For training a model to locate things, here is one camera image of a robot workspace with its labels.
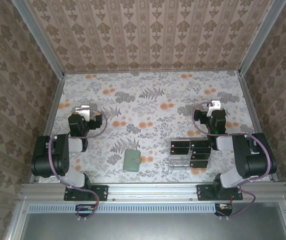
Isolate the black VIP credit card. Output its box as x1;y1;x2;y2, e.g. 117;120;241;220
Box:
189;160;209;169
190;140;209;148
170;140;191;149
192;147;212;154
191;153;211;161
170;147;190;156

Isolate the clear acrylic card stand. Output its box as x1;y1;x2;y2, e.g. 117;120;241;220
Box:
168;138;212;169

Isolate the sage green card holder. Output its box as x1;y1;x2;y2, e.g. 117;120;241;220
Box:
122;149;142;173

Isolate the floral patterned table cover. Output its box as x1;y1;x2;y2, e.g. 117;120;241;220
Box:
36;70;271;183

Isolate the black controller box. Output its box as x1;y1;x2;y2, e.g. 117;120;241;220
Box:
75;203;99;218
214;202;233;217

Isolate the aluminium mounting beam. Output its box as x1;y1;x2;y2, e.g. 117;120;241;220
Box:
20;182;286;203

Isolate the grey metal panel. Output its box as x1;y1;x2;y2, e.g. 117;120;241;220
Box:
4;199;286;240

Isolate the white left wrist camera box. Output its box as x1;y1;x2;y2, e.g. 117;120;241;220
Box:
74;104;91;121

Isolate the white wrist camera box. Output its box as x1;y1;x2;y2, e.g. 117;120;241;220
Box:
74;104;91;121
207;99;221;116

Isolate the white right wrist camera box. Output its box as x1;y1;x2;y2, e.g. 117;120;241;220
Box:
207;99;221;116

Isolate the aluminium side rail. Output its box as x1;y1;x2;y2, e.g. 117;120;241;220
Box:
29;73;66;183
237;71;279;183

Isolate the aluminium back rail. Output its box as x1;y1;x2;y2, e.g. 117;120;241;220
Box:
63;69;241;75

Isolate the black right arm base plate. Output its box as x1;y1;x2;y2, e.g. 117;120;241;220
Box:
197;184;243;202

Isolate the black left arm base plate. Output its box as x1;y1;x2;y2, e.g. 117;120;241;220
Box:
64;184;109;202

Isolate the aluminium frame post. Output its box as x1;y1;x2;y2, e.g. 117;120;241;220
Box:
10;0;66;79
237;0;276;76

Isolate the grey slotted cable duct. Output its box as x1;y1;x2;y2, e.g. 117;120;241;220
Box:
28;202;220;214

